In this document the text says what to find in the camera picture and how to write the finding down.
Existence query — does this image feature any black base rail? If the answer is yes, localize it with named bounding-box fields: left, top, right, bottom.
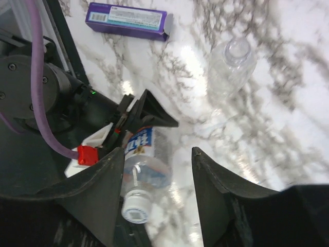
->
left=0, top=0, right=90, bottom=88

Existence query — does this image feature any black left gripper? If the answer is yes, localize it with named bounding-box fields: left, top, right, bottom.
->
left=102, top=90, right=178, bottom=152

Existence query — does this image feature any clear bottle with blue label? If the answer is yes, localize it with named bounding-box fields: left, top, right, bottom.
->
left=121, top=126, right=173, bottom=202

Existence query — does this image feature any white cap with QR code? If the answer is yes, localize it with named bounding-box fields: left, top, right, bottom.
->
left=121, top=189, right=153, bottom=224

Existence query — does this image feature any purple toothpaste box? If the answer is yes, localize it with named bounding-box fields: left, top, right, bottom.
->
left=85, top=2, right=174, bottom=42

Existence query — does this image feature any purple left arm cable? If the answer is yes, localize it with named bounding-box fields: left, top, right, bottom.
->
left=0, top=0, right=78, bottom=159

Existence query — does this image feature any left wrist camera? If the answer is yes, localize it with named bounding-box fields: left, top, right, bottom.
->
left=64, top=122, right=113, bottom=178

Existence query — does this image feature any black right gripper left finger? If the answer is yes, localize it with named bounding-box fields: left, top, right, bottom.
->
left=1, top=147, right=124, bottom=246

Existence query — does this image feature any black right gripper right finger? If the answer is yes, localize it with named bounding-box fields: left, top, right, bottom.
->
left=192, top=147, right=328, bottom=246

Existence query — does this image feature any clear unlabelled plastic bottle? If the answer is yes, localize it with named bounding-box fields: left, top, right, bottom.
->
left=207, top=37, right=257, bottom=104

